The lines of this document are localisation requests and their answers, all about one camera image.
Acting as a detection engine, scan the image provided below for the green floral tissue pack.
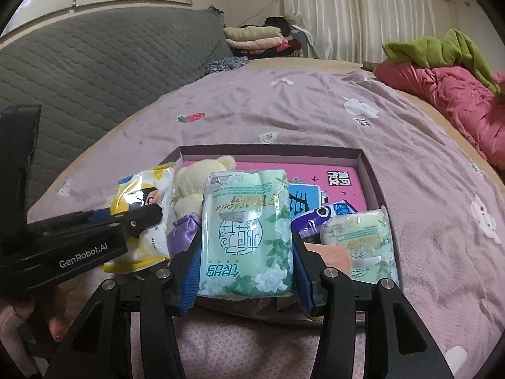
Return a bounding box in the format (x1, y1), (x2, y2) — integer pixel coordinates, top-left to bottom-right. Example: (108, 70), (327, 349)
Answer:
(319, 205), (400, 285)

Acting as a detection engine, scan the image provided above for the person's left hand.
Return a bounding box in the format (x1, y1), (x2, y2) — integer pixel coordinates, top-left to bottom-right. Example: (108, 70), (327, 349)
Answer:
(37, 279), (80, 343)

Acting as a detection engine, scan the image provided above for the pink quilted comforter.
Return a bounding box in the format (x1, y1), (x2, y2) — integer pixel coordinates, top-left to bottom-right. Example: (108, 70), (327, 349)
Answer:
(374, 59), (504, 170)

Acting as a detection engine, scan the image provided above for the pink and blue book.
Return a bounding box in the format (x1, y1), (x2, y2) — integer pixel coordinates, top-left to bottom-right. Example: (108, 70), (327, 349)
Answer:
(170, 156), (368, 220)

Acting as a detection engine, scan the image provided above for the dark patterned cloth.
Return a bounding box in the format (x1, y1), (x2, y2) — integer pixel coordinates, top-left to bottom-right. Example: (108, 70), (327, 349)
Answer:
(205, 57), (249, 75)

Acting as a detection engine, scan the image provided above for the teddy bear purple dress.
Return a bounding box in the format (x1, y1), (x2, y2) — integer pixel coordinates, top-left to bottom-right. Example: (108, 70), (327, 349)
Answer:
(167, 156), (236, 257)

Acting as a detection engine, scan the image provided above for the green blanket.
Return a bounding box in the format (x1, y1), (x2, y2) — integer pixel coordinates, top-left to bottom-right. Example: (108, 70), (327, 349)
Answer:
(382, 28), (502, 94)

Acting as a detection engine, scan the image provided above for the white pleated curtain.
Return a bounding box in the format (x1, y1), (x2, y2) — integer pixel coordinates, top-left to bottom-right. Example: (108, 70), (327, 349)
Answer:
(283, 0), (436, 63)

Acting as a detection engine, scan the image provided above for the grey quilted headboard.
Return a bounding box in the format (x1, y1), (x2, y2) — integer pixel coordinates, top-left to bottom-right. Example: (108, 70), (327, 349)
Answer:
(1, 6), (231, 204)

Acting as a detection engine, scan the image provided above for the pink patterned bed sheet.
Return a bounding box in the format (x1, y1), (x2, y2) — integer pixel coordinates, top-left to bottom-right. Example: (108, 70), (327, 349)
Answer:
(28, 69), (504, 378)

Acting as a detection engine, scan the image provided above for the purple cartoon tissue pack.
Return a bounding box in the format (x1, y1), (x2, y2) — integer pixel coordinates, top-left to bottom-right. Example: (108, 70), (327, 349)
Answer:
(291, 200), (358, 239)

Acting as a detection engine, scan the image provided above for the stack of folded clothes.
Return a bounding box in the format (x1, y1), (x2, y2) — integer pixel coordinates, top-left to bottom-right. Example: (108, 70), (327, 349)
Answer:
(223, 16), (308, 60)

